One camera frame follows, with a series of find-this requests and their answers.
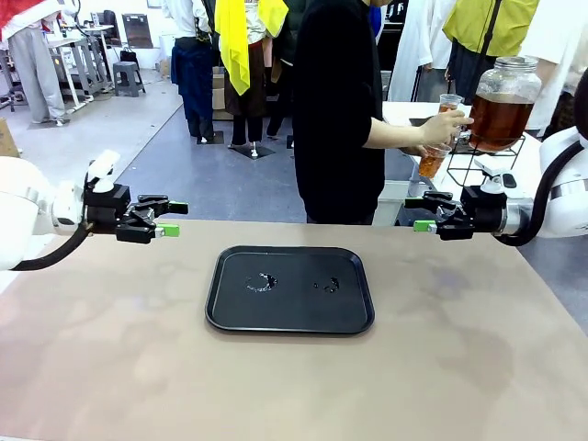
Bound mannequin with white coat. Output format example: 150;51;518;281
388;0;456;103

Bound grey plastic stool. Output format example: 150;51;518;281
112;61;147;97

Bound person's right forearm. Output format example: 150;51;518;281
365;117;428;151

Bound white standing desk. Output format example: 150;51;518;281
45;25;116;111

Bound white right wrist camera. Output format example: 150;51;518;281
474;158;518;197

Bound dark rectangular panel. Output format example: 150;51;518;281
121;13;154;50

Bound glass tea dispenser jar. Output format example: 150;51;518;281
458;55;543;154

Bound person's right hand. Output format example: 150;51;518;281
420;109;474;148

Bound black plastic tray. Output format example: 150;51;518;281
204;245;376;335

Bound white side table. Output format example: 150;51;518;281
380;100;546;217

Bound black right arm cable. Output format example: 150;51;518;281
492;140;585;248

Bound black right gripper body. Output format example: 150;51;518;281
460;185;506;233

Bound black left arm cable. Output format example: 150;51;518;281
8;222;93;272

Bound mannequin with navy skirt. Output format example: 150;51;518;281
161;0;226;146

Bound person in black shirt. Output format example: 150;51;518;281
292;0;387;226

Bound translucent plastic bin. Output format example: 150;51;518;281
374;179;431;227

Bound brown cardboard box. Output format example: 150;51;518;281
0;118;23;160

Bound mannequin with yellow jacket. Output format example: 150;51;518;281
442;0;541;105

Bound black wire dispenser stand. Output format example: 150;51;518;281
446;132;527;187

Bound person in grey trousers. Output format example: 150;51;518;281
0;0;65;128

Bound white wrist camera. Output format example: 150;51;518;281
85;149;121;193
474;158;518;197

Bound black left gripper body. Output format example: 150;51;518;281
84;183;132;235

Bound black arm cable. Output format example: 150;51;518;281
492;140;585;248
8;222;93;272

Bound mannequin with yellow scarf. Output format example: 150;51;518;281
214;0;290;160

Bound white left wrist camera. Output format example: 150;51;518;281
85;149;121;193

